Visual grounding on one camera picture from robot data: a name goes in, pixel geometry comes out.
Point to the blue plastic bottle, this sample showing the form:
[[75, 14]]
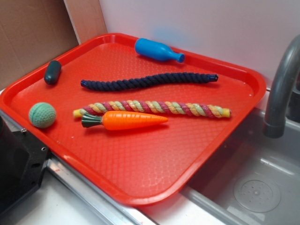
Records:
[[157, 51]]

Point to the brown cardboard panel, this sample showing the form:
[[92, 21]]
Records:
[[33, 32]]

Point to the red plastic tray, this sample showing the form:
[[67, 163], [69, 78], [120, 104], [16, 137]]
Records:
[[139, 166]]

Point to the dark green plastic pickle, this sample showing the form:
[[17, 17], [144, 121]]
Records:
[[52, 72]]

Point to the grey faucet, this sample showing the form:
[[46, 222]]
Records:
[[284, 98]]

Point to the grey plastic sink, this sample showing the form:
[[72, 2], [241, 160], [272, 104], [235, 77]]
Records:
[[251, 179]]

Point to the orange plastic carrot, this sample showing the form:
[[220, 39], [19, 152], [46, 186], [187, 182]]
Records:
[[118, 120]]

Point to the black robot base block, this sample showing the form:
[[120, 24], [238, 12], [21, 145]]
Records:
[[23, 159]]

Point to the green rubber ball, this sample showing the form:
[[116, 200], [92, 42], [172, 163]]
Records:
[[42, 115]]

